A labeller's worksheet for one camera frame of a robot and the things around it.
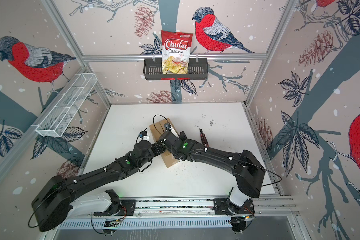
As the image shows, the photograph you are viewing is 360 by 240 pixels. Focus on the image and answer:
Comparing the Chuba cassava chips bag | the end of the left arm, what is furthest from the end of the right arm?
the Chuba cassava chips bag

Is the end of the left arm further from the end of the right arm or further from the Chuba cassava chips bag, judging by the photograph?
the Chuba cassava chips bag

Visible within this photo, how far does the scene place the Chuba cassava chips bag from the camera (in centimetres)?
83
